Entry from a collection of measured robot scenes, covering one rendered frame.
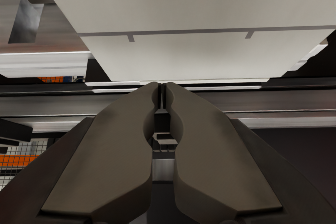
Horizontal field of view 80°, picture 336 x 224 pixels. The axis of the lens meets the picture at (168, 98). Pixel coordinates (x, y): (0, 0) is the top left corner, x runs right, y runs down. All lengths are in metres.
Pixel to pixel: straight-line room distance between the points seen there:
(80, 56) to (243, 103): 0.37
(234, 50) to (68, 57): 0.18
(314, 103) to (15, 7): 0.57
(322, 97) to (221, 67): 0.41
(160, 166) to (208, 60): 0.11
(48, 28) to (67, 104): 0.28
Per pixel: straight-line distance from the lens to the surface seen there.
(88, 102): 0.51
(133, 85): 0.24
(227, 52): 0.18
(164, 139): 0.41
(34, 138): 0.73
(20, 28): 0.31
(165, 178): 0.21
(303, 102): 0.55
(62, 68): 0.29
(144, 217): 0.73
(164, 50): 0.17
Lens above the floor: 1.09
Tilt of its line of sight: 19 degrees down
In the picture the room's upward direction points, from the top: 179 degrees clockwise
